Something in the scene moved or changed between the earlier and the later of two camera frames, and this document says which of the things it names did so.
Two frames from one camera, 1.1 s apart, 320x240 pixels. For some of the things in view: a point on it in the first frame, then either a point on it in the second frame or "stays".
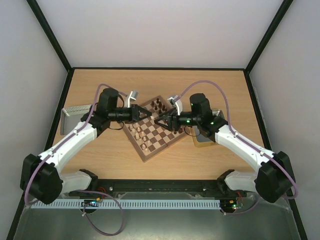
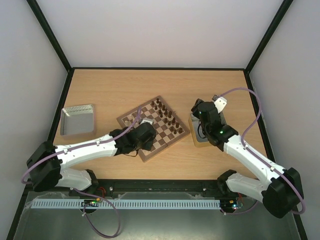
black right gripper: x=172 y=121 → x=197 y=105
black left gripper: x=135 y=110 → x=148 y=145
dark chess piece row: x=160 y=103 stays
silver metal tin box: x=200 y=140 stays
